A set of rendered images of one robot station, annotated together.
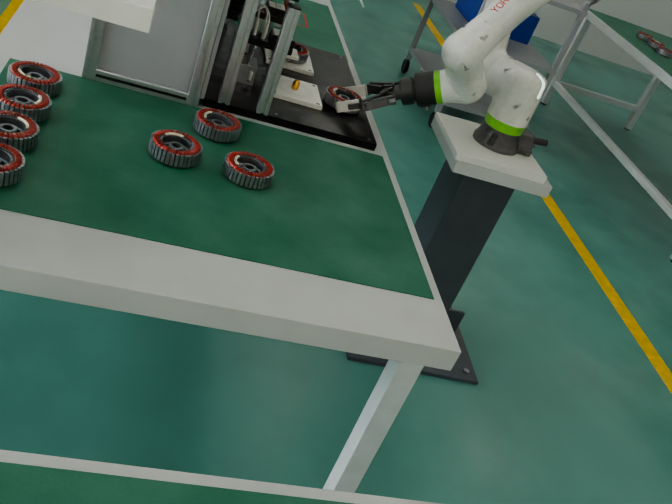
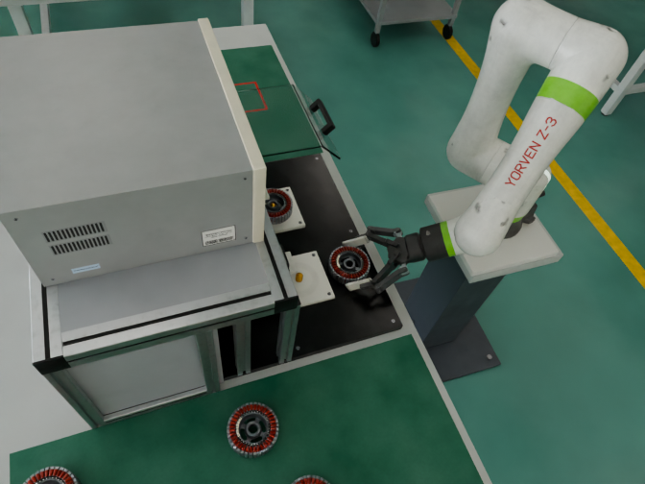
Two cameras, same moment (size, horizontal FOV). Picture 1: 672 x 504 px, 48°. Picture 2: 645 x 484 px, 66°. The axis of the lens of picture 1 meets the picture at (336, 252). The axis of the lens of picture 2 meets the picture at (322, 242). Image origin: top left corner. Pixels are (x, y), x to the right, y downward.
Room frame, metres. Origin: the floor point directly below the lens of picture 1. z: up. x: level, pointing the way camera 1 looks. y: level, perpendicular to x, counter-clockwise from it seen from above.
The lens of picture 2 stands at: (1.31, 0.36, 1.91)
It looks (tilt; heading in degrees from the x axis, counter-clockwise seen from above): 54 degrees down; 350
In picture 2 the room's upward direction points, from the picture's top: 11 degrees clockwise
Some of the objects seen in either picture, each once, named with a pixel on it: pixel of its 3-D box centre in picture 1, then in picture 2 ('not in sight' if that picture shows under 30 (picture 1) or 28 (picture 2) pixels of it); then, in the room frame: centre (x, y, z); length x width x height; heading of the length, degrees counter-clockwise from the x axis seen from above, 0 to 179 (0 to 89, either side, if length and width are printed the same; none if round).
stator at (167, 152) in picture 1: (175, 148); not in sight; (1.43, 0.40, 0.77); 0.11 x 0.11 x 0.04
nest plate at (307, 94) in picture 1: (294, 90); (298, 280); (2.00, 0.28, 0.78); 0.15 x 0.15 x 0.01; 19
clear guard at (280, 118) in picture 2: not in sight; (266, 128); (2.28, 0.39, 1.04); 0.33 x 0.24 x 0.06; 109
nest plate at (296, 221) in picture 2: (288, 58); (273, 211); (2.22, 0.36, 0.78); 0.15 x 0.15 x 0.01; 19
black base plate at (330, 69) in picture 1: (284, 77); (279, 249); (2.10, 0.34, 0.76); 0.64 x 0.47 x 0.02; 19
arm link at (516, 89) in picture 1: (513, 96); (513, 183); (2.27, -0.31, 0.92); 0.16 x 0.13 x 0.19; 52
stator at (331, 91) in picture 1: (343, 99); (348, 264); (2.05, 0.15, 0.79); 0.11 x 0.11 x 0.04
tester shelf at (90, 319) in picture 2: not in sight; (146, 189); (2.00, 0.63, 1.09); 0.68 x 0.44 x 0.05; 19
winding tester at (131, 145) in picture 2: not in sight; (133, 140); (2.01, 0.63, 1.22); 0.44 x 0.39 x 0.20; 19
